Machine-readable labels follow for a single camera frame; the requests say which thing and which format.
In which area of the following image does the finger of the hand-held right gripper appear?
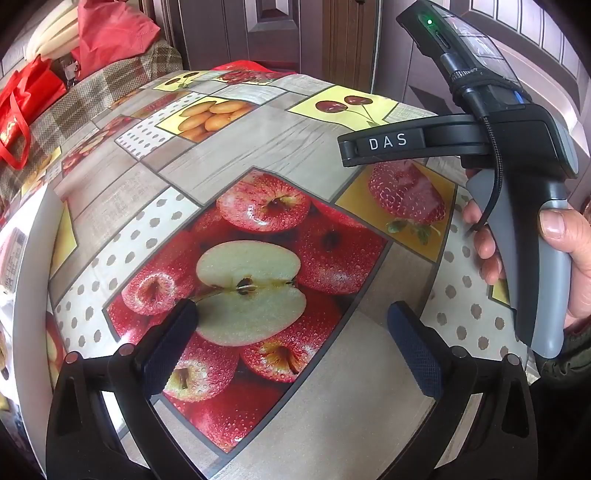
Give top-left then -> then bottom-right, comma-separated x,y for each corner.
337,115 -> 486,168

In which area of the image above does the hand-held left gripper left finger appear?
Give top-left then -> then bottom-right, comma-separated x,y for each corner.
45,299 -> 199,480

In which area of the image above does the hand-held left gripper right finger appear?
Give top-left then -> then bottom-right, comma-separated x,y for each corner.
387,301 -> 539,480

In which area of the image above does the white cardboard box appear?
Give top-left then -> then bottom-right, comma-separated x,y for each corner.
0,185 -> 65,416

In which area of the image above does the person's right hand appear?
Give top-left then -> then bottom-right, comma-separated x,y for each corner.
462,168 -> 591,330

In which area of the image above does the plaid covered bench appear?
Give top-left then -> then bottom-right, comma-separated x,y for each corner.
0,39 -> 183,204

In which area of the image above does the red tote bag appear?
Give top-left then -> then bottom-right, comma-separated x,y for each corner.
0,58 -> 68,169

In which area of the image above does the red cloth bag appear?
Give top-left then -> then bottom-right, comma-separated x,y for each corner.
71,0 -> 161,81

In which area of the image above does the white foam roll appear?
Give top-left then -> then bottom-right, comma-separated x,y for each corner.
25,0 -> 88,61

